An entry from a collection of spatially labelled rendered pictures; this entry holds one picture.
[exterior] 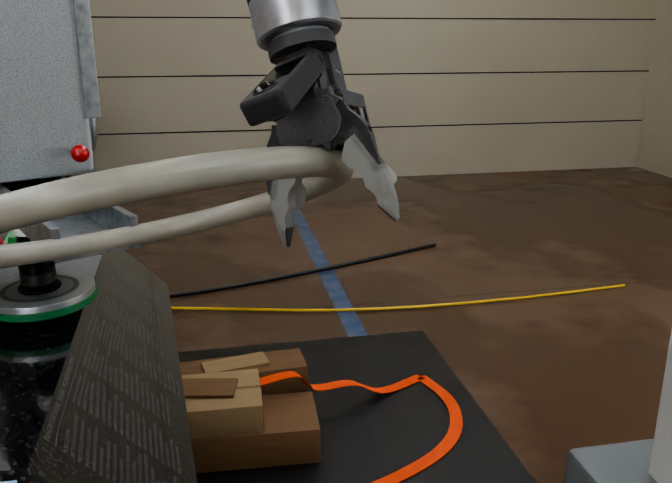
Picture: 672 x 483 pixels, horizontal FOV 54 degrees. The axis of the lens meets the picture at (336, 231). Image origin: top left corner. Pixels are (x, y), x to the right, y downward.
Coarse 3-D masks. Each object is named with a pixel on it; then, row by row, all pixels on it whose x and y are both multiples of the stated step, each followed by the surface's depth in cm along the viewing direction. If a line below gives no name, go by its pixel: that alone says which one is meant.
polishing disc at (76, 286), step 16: (64, 272) 143; (80, 272) 143; (0, 288) 134; (16, 288) 134; (64, 288) 134; (80, 288) 134; (0, 304) 127; (16, 304) 127; (32, 304) 127; (48, 304) 127; (64, 304) 128
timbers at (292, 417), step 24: (288, 360) 260; (288, 384) 255; (264, 408) 223; (288, 408) 223; (312, 408) 223; (264, 432) 210; (288, 432) 210; (312, 432) 211; (216, 456) 209; (240, 456) 210; (264, 456) 211; (288, 456) 212; (312, 456) 214
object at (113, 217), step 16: (0, 192) 117; (112, 208) 102; (48, 224) 92; (64, 224) 109; (80, 224) 109; (96, 224) 109; (112, 224) 103; (128, 224) 96; (32, 240) 101; (80, 256) 92
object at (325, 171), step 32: (160, 160) 53; (192, 160) 54; (224, 160) 55; (256, 160) 56; (288, 160) 59; (320, 160) 63; (32, 192) 51; (64, 192) 51; (96, 192) 51; (128, 192) 52; (160, 192) 53; (320, 192) 85; (0, 224) 52; (32, 224) 52; (160, 224) 97; (192, 224) 97; (224, 224) 97; (0, 256) 82; (32, 256) 86; (64, 256) 90
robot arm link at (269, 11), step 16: (256, 0) 65; (272, 0) 64; (288, 0) 63; (304, 0) 64; (320, 0) 64; (256, 16) 66; (272, 16) 64; (288, 16) 64; (304, 16) 64; (320, 16) 64; (336, 16) 66; (256, 32) 66; (272, 32) 65; (288, 32) 65; (336, 32) 69
